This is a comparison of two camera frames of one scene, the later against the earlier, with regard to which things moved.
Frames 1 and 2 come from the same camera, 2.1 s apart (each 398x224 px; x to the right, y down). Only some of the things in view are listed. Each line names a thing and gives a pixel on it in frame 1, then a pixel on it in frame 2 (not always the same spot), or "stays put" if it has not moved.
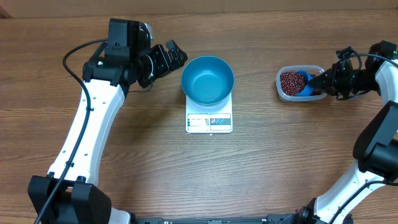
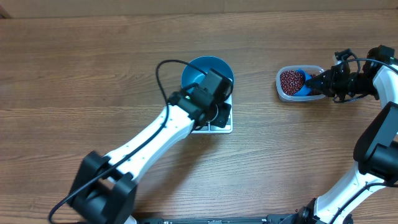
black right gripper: x=330 y=79 stays put
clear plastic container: x=292 y=83 stays put
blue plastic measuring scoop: x=308 y=88 stays put
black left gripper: x=158 y=51 → x=225 y=112
